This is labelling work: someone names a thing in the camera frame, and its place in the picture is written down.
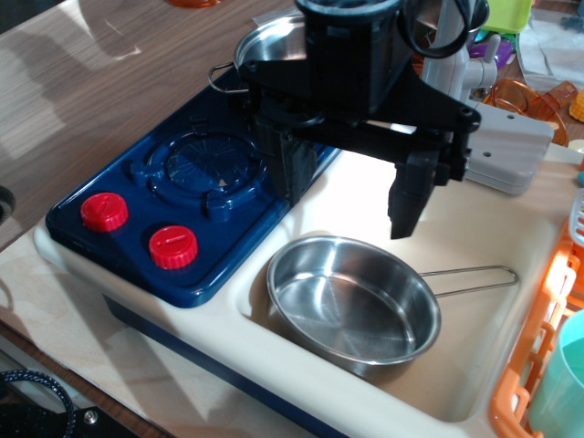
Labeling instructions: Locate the red stove knob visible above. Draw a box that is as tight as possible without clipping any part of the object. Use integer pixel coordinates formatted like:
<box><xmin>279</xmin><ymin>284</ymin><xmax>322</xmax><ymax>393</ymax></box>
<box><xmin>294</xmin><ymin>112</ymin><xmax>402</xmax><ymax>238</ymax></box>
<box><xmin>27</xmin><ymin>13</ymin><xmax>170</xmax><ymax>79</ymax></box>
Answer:
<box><xmin>148</xmin><ymin>225</ymin><xmax>199</xmax><ymax>270</ymax></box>
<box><xmin>80</xmin><ymin>192</ymin><xmax>130</xmax><ymax>233</ymax></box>

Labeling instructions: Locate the cream toy kitchen sink unit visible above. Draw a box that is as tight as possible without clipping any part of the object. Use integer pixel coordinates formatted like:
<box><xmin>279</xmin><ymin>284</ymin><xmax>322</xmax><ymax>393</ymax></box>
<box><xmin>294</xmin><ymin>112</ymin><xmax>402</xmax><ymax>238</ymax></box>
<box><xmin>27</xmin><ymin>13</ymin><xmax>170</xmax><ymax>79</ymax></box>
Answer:
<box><xmin>34</xmin><ymin>144</ymin><xmax>583</xmax><ymax>437</ymax></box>

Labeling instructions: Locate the orange transparent plastic cup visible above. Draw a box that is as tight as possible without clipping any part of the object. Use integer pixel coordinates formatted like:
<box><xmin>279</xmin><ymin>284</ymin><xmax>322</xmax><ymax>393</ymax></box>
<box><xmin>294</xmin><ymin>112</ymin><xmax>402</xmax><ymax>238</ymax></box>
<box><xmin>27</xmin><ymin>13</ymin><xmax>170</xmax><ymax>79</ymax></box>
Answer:
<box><xmin>483</xmin><ymin>78</ymin><xmax>579</xmax><ymax>146</ymax></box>

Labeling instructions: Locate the purple toy item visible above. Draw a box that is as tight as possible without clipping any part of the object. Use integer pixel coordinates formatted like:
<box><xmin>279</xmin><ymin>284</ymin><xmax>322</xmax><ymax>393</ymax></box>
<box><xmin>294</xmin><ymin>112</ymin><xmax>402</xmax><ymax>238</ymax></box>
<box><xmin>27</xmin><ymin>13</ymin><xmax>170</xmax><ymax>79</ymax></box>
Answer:
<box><xmin>468</xmin><ymin>36</ymin><xmax>516</xmax><ymax>69</ymax></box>

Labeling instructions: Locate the orange object at top edge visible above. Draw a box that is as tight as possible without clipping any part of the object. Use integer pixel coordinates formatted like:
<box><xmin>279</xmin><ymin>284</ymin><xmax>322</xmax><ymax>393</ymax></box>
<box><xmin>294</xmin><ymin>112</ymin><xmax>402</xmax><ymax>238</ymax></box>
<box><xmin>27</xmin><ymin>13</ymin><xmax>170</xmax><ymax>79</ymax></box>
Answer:
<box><xmin>169</xmin><ymin>0</ymin><xmax>222</xmax><ymax>8</ymax></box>

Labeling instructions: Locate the grey toy faucet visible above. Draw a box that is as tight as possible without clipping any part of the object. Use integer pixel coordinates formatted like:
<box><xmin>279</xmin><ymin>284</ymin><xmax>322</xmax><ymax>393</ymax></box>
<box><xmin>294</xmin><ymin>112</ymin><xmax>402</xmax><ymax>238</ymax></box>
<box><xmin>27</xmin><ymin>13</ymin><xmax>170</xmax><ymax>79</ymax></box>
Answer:
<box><xmin>422</xmin><ymin>0</ymin><xmax>555</xmax><ymax>196</ymax></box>

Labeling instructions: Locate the red stove knob left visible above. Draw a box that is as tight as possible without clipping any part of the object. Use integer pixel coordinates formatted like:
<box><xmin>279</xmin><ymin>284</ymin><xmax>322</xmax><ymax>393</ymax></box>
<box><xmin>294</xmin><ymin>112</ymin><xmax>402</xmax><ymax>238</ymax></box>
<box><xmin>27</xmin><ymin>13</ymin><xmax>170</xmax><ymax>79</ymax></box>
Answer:
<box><xmin>80</xmin><ymin>192</ymin><xmax>130</xmax><ymax>233</ymax></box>

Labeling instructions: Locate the black round object left edge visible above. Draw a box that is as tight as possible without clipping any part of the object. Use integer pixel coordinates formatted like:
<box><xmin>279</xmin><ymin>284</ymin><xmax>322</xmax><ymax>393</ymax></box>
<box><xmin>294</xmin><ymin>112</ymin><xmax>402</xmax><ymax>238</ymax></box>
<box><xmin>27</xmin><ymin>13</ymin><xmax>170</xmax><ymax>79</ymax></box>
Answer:
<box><xmin>0</xmin><ymin>186</ymin><xmax>16</xmax><ymax>224</ymax></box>

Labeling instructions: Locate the black braided cable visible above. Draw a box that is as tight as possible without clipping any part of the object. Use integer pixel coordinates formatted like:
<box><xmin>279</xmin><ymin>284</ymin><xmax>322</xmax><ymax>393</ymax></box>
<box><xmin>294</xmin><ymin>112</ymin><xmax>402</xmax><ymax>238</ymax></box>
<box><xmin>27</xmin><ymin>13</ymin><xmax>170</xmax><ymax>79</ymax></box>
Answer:
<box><xmin>0</xmin><ymin>370</ymin><xmax>77</xmax><ymax>438</ymax></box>

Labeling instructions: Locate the lime green plastic tray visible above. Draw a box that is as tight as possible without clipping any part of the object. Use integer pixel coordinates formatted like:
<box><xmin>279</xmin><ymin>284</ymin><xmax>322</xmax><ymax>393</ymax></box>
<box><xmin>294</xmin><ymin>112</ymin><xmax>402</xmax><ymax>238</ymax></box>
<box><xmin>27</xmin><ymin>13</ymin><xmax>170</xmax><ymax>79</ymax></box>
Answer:
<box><xmin>483</xmin><ymin>0</ymin><xmax>533</xmax><ymax>34</ymax></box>

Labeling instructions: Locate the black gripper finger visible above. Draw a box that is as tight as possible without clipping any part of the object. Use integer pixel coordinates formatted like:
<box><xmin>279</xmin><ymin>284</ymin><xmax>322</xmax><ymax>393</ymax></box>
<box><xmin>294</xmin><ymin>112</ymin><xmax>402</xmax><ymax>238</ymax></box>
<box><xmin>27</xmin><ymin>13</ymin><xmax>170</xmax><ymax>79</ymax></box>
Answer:
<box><xmin>388</xmin><ymin>151</ymin><xmax>438</xmax><ymax>239</ymax></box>
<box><xmin>255</xmin><ymin>116</ymin><xmax>318</xmax><ymax>206</ymax></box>

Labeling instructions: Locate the mint green plastic cup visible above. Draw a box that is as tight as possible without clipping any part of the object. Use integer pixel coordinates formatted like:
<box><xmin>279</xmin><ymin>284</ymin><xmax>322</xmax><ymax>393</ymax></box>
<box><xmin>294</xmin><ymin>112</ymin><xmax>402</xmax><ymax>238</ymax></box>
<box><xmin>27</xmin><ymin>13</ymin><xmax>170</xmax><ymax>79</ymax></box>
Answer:
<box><xmin>528</xmin><ymin>311</ymin><xmax>583</xmax><ymax>438</ymax></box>

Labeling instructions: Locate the blue toy stove top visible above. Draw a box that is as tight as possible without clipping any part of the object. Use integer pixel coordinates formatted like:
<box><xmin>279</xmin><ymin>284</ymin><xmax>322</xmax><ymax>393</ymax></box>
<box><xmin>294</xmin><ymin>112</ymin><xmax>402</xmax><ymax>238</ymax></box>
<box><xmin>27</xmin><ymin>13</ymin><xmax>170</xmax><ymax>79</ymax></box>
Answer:
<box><xmin>45</xmin><ymin>68</ymin><xmax>341</xmax><ymax>309</ymax></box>

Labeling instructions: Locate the orange dish rack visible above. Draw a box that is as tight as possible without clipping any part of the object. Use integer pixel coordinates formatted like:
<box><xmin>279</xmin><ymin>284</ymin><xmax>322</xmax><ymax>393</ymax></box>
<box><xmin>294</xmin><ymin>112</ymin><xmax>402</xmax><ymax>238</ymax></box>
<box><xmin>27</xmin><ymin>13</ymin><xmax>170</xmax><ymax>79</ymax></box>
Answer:
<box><xmin>488</xmin><ymin>224</ymin><xmax>583</xmax><ymax>437</ymax></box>

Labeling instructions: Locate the yellow toy corn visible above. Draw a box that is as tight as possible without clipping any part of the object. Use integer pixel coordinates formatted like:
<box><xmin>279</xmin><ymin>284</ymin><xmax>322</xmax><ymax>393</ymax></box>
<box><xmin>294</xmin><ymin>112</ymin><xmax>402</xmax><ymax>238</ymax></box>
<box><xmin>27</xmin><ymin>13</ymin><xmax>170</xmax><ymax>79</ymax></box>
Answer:
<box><xmin>568</xmin><ymin>90</ymin><xmax>584</xmax><ymax>122</ymax></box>

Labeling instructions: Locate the steel pot with loop handles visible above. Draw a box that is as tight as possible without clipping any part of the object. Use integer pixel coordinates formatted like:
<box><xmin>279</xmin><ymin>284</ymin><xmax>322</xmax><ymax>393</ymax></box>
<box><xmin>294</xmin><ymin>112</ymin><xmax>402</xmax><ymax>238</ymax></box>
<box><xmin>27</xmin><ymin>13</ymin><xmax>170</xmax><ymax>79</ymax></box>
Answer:
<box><xmin>207</xmin><ymin>15</ymin><xmax>306</xmax><ymax>95</ymax></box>

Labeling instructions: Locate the red stove knob right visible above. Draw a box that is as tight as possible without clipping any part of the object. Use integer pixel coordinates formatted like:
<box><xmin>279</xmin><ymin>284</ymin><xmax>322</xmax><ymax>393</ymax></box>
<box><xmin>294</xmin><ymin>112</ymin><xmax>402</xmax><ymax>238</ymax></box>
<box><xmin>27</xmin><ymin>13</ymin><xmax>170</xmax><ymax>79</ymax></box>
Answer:
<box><xmin>148</xmin><ymin>225</ymin><xmax>199</xmax><ymax>270</ymax></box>

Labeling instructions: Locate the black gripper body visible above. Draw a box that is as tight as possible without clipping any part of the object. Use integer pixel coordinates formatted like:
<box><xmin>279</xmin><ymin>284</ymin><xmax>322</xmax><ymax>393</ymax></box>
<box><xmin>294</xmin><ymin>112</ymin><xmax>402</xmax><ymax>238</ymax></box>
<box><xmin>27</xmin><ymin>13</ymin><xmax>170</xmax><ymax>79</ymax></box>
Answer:
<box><xmin>237</xmin><ymin>1</ymin><xmax>480</xmax><ymax>185</ymax></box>

